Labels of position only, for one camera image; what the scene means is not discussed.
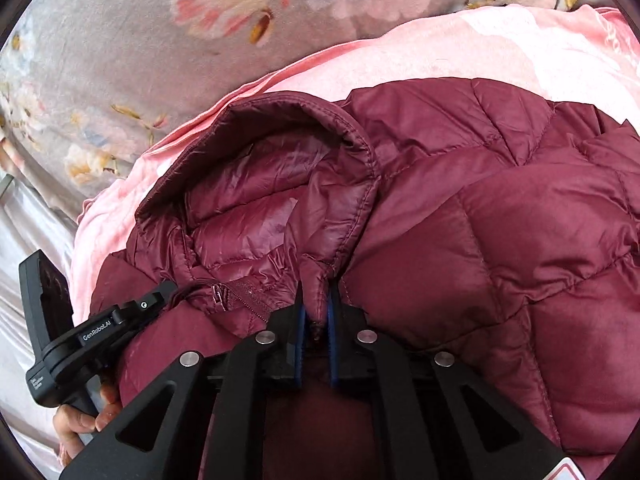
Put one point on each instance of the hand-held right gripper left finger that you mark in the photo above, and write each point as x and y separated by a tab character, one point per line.
300	342

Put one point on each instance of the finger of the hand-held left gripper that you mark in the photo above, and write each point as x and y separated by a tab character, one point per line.
159	294

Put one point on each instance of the pink fleece blanket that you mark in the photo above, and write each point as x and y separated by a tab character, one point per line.
400	60

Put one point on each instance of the person's left hand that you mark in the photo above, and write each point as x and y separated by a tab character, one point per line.
82	422

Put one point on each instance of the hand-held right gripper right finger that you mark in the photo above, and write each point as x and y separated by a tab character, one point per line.
332	345

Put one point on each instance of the maroon puffer jacket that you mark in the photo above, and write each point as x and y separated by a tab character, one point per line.
450	210

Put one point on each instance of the white satin sheet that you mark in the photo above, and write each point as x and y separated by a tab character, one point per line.
30	230

